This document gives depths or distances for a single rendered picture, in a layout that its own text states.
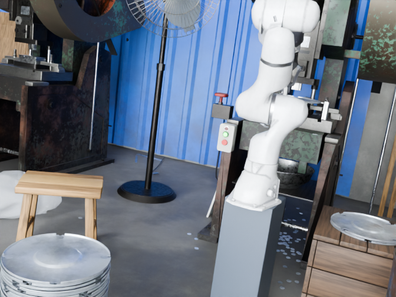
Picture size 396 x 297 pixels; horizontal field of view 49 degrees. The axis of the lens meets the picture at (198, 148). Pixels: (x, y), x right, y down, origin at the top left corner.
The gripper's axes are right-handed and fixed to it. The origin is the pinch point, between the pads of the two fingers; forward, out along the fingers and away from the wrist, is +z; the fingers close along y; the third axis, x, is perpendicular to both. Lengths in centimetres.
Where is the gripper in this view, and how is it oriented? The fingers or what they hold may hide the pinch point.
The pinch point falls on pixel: (285, 91)
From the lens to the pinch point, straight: 210.8
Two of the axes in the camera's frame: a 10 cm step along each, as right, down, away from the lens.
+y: 9.3, 1.9, -3.1
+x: 3.7, -5.5, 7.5
